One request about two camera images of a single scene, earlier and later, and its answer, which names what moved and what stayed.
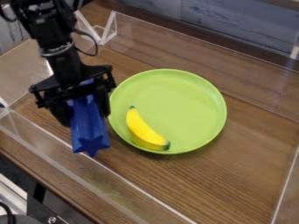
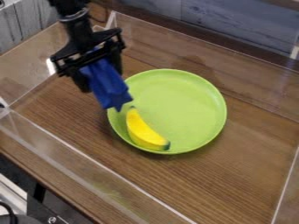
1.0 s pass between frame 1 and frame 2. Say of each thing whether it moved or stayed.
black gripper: moved
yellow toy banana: stayed
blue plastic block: moved
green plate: stayed
